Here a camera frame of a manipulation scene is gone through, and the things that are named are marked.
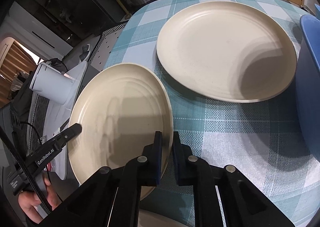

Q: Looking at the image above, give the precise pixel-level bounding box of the blue bowl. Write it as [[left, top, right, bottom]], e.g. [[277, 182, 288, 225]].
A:
[[295, 15, 320, 160]]

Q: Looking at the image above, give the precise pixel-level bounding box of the person's left hand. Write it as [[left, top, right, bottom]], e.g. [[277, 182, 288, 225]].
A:
[[18, 176, 61, 224]]

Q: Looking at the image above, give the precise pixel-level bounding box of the grey side cabinet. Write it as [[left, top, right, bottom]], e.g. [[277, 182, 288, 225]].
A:
[[24, 59, 90, 180]]

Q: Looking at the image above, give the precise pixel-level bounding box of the teal checkered tablecloth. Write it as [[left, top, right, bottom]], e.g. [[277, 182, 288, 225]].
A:
[[105, 0, 319, 226]]

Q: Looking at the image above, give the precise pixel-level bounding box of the white electric kettle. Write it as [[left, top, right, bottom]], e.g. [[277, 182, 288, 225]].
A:
[[29, 63, 74, 105]]

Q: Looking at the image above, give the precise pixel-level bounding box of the black refrigerator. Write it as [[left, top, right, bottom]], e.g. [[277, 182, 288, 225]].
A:
[[31, 0, 124, 46]]

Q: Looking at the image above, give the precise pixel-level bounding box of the black cable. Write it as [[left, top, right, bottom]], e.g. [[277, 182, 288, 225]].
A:
[[0, 121, 53, 215]]

